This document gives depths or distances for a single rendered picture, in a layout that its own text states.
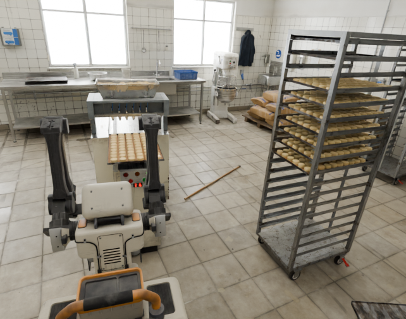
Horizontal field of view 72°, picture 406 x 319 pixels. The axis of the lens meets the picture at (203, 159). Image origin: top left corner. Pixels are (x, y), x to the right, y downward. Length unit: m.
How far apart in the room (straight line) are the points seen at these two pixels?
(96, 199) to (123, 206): 0.11
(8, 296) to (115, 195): 1.52
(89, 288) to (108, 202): 0.33
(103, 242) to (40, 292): 1.31
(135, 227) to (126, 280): 0.22
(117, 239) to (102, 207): 0.15
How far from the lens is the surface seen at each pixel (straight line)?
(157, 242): 2.54
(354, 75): 1.94
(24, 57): 5.83
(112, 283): 1.21
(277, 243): 2.61
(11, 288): 2.67
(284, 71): 2.12
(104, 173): 2.91
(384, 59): 2.11
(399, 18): 5.38
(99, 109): 2.77
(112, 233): 1.28
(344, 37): 1.78
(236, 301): 2.32
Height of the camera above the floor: 1.79
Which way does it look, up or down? 25 degrees down
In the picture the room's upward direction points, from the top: 3 degrees clockwise
